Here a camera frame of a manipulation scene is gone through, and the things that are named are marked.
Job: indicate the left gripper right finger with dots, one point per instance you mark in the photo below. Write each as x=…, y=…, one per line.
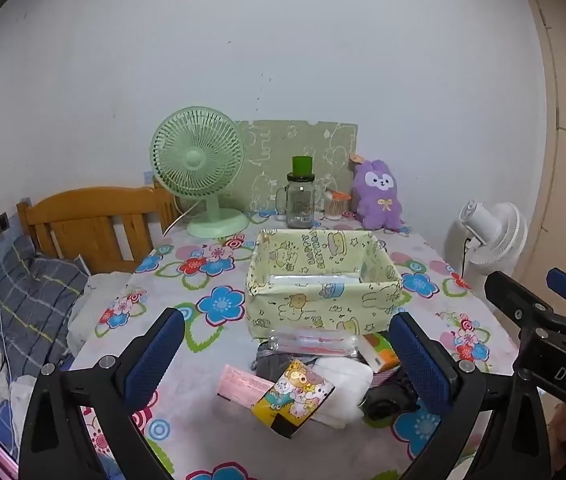
x=452, y=391

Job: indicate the wooden bed headboard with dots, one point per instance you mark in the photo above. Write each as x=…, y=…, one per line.
x=105, y=225

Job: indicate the orange green tissue pack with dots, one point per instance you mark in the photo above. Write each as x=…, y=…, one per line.
x=377, y=352

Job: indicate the cotton swab jar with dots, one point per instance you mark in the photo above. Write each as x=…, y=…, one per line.
x=336, y=204

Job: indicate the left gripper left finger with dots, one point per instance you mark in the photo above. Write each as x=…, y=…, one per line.
x=55, y=443

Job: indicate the yellow cartoon tissue pack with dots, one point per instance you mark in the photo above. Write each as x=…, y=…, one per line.
x=293, y=399

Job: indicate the yellow cartoon fabric bin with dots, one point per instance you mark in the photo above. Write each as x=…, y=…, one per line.
x=322, y=279

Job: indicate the green plastic cup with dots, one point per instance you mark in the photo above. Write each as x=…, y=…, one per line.
x=302, y=166

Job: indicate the floral tablecloth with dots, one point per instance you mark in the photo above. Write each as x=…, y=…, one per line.
x=196, y=434

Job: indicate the black plastic bag bundle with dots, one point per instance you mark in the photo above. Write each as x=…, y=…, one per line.
x=392, y=397

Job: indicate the grey drawstring pouch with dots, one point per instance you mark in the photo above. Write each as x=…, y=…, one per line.
x=269, y=364

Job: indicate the green desk fan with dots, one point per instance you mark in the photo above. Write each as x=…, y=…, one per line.
x=196, y=153

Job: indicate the purple plush bunny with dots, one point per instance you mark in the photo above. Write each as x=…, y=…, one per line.
x=376, y=191

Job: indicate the white standing fan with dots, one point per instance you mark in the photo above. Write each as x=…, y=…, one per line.
x=495, y=237

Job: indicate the clear plastic pencil case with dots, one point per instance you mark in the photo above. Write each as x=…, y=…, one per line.
x=313, y=342

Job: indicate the pink tissue packet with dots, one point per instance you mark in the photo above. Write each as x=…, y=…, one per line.
x=241, y=387

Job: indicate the grey plaid pillow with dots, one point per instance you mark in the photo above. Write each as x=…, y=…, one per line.
x=37, y=295

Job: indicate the white cloth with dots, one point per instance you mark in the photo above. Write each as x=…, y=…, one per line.
x=351, y=380

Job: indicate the glass mason jar mug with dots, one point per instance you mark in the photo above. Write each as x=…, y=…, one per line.
x=295, y=201

